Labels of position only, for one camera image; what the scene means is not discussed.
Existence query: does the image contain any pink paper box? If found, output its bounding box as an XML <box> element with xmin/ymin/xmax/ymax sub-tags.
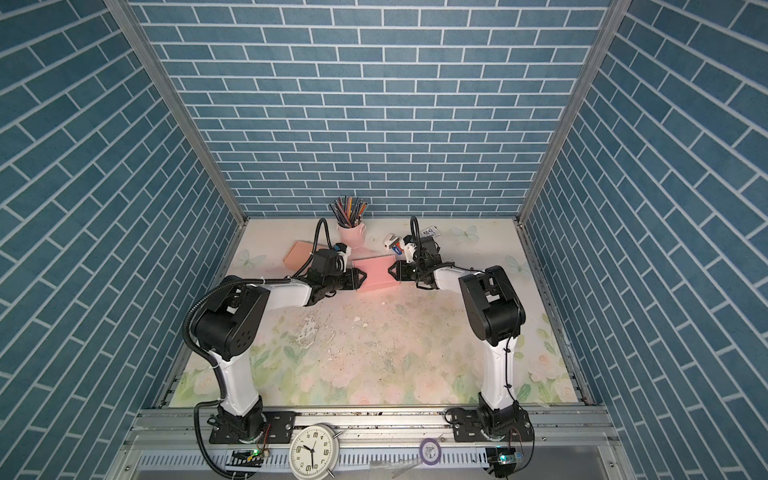
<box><xmin>352</xmin><ymin>254</ymin><xmax>399</xmax><ymax>293</ymax></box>

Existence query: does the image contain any toothpaste tube packet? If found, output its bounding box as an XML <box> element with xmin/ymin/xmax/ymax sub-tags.
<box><xmin>389</xmin><ymin>226</ymin><xmax>441</xmax><ymax>255</ymax></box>

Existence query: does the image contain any orange paper box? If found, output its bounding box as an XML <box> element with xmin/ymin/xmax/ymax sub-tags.
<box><xmin>283</xmin><ymin>240</ymin><xmax>313</xmax><ymax>272</ymax></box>

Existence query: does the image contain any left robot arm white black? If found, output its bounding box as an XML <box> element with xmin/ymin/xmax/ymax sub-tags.
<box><xmin>182</xmin><ymin>243</ymin><xmax>367</xmax><ymax>417</ymax></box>

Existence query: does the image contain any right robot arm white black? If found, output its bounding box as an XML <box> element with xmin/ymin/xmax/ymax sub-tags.
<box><xmin>388</xmin><ymin>234</ymin><xmax>526</xmax><ymax>430</ymax></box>

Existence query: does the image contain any pink pencil cup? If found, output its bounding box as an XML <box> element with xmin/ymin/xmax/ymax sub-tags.
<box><xmin>337</xmin><ymin>222</ymin><xmax>366</xmax><ymax>249</ymax></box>

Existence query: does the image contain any coloured pencils bunch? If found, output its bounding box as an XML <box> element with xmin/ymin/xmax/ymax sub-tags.
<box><xmin>329</xmin><ymin>196</ymin><xmax>368</xmax><ymax>229</ymax></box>

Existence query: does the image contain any white alarm clock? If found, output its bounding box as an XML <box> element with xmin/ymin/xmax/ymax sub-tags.
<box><xmin>288</xmin><ymin>423</ymin><xmax>340</xmax><ymax>480</ymax></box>

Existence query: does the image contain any left circuit board green led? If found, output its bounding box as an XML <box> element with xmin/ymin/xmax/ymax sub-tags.
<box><xmin>226</xmin><ymin>449</ymin><xmax>265</xmax><ymax>470</ymax></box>

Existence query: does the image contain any circuit board green led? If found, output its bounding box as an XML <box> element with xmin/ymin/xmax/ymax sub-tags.
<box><xmin>226</xmin><ymin>449</ymin><xmax>265</xmax><ymax>470</ymax></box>
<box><xmin>484</xmin><ymin>447</ymin><xmax>519</xmax><ymax>479</ymax></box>

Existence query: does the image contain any purple tape roll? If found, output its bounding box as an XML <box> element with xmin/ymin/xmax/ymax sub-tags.
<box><xmin>419</xmin><ymin>438</ymin><xmax>442</xmax><ymax>466</ymax></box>

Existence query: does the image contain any right circuit board green led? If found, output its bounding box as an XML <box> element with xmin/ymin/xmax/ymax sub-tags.
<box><xmin>484</xmin><ymin>447</ymin><xmax>519</xmax><ymax>479</ymax></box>

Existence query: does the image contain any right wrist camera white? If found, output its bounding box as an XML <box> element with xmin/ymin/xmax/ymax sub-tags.
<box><xmin>401</xmin><ymin>235</ymin><xmax>419</xmax><ymax>263</ymax></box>

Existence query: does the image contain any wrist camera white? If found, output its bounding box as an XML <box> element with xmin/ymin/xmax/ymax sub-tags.
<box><xmin>333</xmin><ymin>242</ymin><xmax>352</xmax><ymax>270</ymax></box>
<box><xmin>401</xmin><ymin>235</ymin><xmax>419</xmax><ymax>263</ymax></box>

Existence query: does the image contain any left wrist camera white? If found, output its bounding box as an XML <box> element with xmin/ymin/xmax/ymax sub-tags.
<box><xmin>333</xmin><ymin>242</ymin><xmax>352</xmax><ymax>270</ymax></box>

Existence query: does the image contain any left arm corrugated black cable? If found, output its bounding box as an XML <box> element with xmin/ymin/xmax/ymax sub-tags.
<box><xmin>181</xmin><ymin>217</ymin><xmax>334</xmax><ymax>480</ymax></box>

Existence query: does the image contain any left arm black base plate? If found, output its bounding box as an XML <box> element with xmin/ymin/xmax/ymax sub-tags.
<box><xmin>207</xmin><ymin>410</ymin><xmax>296</xmax><ymax>445</ymax></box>

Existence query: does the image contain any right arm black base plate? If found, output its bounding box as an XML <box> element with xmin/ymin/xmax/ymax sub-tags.
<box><xmin>443</xmin><ymin>406</ymin><xmax>535</xmax><ymax>443</ymax></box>

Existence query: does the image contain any aluminium front rail frame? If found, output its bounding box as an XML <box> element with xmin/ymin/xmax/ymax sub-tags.
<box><xmin>104</xmin><ymin>404</ymin><xmax>637</xmax><ymax>480</ymax></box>

